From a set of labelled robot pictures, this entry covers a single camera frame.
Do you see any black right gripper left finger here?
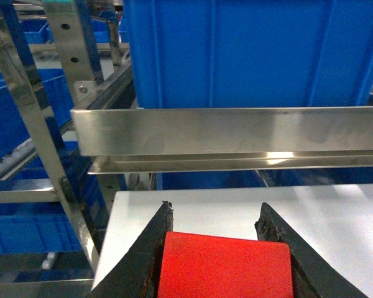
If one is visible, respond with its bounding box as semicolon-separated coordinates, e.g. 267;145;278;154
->
88;201;173;297

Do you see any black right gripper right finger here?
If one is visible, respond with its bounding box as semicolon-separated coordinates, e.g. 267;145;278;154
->
255;202;366;297

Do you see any red magnetic block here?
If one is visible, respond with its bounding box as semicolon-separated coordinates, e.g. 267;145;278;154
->
157;232;294;297

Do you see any blue bin left shelf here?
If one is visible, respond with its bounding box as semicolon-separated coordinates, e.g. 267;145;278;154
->
0;68;74;160

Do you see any white roller conveyor track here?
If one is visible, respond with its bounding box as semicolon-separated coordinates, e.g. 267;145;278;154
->
0;138;37;181

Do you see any large blue bin upper left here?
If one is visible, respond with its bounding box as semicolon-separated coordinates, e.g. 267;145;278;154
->
124;1;373;109

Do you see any stainless steel shelf rail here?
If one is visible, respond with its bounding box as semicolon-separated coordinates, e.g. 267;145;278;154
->
72;107;373;174

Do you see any steel shelf upright post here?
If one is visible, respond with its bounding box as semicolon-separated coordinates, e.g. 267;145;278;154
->
43;1;103;105

